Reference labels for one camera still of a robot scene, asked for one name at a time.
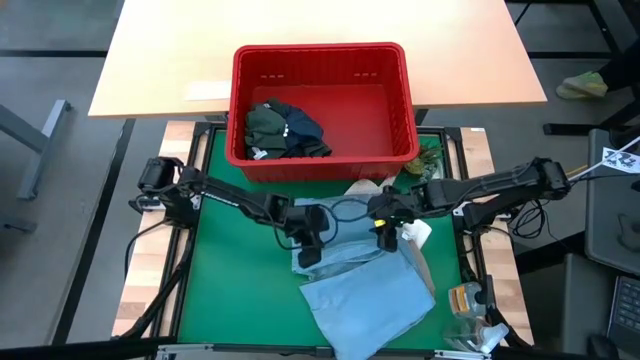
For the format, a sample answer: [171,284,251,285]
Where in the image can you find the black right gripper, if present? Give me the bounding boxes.
[377,185,431,254]

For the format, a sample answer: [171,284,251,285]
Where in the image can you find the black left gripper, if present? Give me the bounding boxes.
[284,204,331,270]

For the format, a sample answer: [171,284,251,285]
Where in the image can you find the khaki shorts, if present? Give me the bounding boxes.
[407,237,437,297]

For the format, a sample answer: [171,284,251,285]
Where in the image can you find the light blue jeans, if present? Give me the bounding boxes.
[291,194,437,360]

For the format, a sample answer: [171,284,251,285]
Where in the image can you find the dark green garment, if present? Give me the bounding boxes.
[243,103,289,161]

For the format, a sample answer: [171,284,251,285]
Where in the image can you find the red plastic laundry bin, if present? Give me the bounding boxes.
[224,42,421,184]

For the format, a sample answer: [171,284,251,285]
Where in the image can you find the white printed tote bag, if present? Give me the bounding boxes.
[344,177,434,250]

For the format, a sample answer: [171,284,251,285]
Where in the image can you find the green succulent plant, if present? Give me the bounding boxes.
[404,134,446,184]

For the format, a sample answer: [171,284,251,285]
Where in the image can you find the green table mat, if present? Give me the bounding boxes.
[177,130,464,351]

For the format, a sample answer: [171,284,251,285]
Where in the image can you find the navy blue garment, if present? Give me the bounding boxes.
[269,98,333,159]

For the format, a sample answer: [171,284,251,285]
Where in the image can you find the clear bottle orange label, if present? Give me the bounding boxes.
[446,281,489,320]

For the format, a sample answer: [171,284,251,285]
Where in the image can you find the clear spray bottle white nozzle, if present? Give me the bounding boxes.
[442,317,511,354]

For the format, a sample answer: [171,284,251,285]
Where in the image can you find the silver aluminium bar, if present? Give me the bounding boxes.
[433,348,494,360]
[154,343,216,359]

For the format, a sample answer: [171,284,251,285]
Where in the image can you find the light wood desk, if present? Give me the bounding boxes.
[88,0,548,120]

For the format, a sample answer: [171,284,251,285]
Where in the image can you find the white label sticker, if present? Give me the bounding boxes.
[183,80,234,102]

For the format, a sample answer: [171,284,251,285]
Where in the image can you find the grey side desk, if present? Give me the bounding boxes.
[559,252,616,357]

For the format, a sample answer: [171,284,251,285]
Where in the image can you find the grey chair seat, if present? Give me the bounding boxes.
[583,127,640,276]

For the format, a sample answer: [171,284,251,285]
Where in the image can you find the person's foot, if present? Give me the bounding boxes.
[555,70,610,100]

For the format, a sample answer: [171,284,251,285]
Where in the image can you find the black white patterned card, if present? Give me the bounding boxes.
[601,146,640,175]

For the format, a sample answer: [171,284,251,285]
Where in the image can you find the black keyboard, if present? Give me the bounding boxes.
[606,274,640,346]

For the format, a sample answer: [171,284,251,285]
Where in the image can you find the black computer mouse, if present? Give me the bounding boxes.
[587,333,621,360]

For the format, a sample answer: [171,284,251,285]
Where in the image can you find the person's leg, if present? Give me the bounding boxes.
[597,39,640,92]

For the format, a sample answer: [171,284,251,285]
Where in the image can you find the grey metal table leg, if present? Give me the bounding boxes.
[0,98,74,201]

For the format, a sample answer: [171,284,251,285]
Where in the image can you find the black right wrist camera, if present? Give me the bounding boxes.
[368,197,396,221]

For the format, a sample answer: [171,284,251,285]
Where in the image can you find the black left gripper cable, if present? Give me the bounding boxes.
[271,219,302,251]

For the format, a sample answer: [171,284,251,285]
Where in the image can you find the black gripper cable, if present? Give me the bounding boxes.
[271,219,302,251]
[324,197,375,244]

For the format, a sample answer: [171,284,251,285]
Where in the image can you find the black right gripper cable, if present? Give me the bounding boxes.
[324,197,375,244]

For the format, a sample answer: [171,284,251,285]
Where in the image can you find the black cable bundle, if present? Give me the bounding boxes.
[509,197,551,241]

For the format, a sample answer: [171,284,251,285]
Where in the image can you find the black metal table frame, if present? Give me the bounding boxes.
[115,119,534,360]

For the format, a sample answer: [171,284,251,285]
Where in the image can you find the white cord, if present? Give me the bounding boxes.
[569,135,640,181]

